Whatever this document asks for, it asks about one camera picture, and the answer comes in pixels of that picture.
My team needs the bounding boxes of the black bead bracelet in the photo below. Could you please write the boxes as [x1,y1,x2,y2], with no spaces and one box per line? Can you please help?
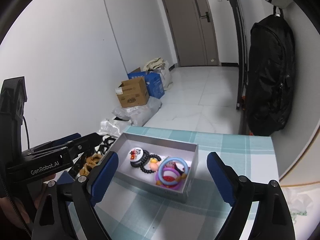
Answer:
[129,152,161,174]

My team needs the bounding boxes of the round red white badge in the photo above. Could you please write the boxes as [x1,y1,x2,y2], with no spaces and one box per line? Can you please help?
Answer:
[129,147,149,164]

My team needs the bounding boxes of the blue ring bracelet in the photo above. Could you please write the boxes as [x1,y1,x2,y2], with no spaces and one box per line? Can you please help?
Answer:
[158,156,189,186]

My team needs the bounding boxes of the purple ring pig toy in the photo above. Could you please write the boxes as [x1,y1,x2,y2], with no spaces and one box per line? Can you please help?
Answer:
[149,158,186,190]

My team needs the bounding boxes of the left hand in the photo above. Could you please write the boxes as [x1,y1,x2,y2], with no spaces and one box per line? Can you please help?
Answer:
[0,173,57,230]

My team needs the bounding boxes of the brown boot pair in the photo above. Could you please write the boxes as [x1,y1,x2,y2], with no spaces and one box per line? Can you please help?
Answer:
[79,153,103,176]

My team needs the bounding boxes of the blue jordan shoe box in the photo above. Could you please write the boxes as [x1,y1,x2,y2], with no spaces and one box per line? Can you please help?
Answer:
[57,171,74,185]

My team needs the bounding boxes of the black white slippers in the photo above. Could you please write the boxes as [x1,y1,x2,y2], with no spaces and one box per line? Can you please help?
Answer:
[95,135,117,155]

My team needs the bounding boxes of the grey phone box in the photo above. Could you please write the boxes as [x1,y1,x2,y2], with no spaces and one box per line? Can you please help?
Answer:
[109,133,199,203]

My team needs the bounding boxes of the grey plastic parcel bag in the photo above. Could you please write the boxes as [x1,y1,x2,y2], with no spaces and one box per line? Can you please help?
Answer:
[112,96,162,127]

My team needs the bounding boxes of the white plastic bag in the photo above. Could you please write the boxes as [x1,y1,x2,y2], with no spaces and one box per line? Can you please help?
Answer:
[282,186,313,224]

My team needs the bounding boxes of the brown cardboard box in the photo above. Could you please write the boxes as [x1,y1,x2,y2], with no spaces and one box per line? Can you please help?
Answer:
[115,77,149,108]

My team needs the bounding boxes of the blue cardboard box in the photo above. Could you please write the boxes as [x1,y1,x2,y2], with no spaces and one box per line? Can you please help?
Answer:
[127,68,164,99]

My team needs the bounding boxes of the black hanging backpack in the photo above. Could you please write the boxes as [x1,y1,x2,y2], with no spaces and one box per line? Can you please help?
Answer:
[245,7,296,136]

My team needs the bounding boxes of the white cloth bag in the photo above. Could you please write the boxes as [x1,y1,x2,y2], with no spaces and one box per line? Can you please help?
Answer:
[142,57,173,91]

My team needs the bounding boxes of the grey brown door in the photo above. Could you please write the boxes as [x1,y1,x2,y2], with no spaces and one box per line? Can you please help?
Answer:
[162,0,220,67]

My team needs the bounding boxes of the black tripod stand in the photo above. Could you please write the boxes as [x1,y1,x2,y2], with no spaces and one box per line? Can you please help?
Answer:
[227,0,248,110]

